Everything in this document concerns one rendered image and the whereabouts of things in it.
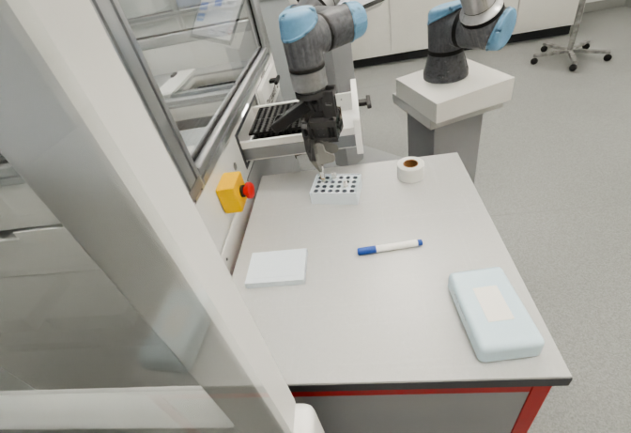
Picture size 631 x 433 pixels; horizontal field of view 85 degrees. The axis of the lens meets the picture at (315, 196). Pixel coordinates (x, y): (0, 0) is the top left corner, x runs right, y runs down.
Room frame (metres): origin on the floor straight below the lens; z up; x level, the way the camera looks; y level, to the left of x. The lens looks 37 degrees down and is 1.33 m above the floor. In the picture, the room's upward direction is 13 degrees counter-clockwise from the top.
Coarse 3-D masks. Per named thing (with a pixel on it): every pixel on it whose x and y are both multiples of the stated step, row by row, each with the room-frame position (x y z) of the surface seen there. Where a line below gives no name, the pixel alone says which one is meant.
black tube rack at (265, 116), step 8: (288, 104) 1.07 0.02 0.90; (264, 112) 1.06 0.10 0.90; (272, 112) 1.04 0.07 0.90; (280, 112) 1.02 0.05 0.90; (256, 120) 1.00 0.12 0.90; (264, 120) 0.99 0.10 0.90; (272, 120) 0.98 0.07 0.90; (256, 128) 0.95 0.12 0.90; (264, 128) 0.94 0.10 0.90; (288, 128) 0.90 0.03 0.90; (296, 128) 0.90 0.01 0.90; (256, 136) 0.93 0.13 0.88; (264, 136) 0.94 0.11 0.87; (272, 136) 0.94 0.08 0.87
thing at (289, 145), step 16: (336, 96) 1.07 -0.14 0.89; (256, 112) 1.12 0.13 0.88; (352, 112) 1.04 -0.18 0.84; (352, 128) 0.83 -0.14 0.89; (240, 144) 0.89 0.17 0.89; (256, 144) 0.88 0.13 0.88; (272, 144) 0.87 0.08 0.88; (288, 144) 0.86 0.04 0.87; (336, 144) 0.84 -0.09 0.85; (352, 144) 0.83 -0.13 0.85
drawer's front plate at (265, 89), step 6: (270, 66) 1.42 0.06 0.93; (270, 72) 1.37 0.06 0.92; (264, 78) 1.29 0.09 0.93; (264, 84) 1.23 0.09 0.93; (270, 84) 1.33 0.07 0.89; (258, 90) 1.18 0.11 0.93; (264, 90) 1.21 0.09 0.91; (270, 90) 1.30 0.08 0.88; (276, 90) 1.39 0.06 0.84; (258, 96) 1.18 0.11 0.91; (264, 96) 1.19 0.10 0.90; (276, 96) 1.36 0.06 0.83; (264, 102) 1.18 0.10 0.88; (270, 102) 1.25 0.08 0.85
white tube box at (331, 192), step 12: (336, 180) 0.75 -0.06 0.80; (348, 180) 0.73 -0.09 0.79; (360, 180) 0.73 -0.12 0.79; (312, 192) 0.72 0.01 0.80; (324, 192) 0.71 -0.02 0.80; (336, 192) 0.71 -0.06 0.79; (348, 192) 0.69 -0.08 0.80; (360, 192) 0.71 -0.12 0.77; (324, 204) 0.70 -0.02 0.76; (336, 204) 0.69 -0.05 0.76; (348, 204) 0.68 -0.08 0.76
